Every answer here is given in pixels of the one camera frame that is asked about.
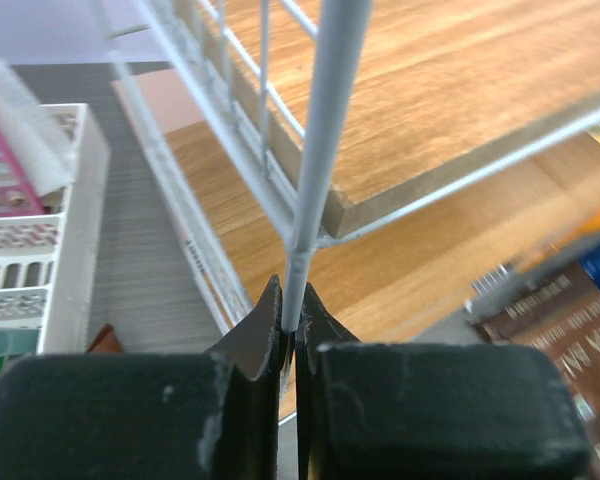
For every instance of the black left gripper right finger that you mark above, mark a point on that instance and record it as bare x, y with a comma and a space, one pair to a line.
429, 411

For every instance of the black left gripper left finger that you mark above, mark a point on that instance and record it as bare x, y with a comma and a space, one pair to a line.
209, 415

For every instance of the orange honey dijon chips bag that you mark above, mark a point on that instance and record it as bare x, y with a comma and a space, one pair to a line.
583, 226

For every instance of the brown Chuba cassava chips bag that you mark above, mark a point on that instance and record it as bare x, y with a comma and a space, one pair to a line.
106, 341

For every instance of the bottom wooden shelf board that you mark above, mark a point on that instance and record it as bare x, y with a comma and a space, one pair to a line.
393, 283

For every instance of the wooden shelf board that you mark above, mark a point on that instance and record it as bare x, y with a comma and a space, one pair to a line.
393, 283
442, 87

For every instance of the top wooden shelf board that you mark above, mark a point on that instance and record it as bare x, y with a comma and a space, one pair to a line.
442, 87

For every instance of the white plastic file organizer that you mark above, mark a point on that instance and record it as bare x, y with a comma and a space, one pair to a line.
48, 262

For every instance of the brown Kettle sea salt bag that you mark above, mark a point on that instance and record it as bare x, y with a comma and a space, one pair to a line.
561, 318

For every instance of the green translucent folder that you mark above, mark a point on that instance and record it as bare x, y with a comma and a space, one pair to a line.
15, 343

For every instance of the pink sticker booklet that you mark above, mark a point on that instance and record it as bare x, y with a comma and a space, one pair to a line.
17, 196

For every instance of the white paper sheets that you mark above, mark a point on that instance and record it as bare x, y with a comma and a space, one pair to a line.
36, 138

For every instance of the pink flat board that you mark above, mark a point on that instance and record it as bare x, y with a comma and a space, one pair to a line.
176, 114

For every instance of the white wire shelf rack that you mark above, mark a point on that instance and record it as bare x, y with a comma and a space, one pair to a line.
294, 207

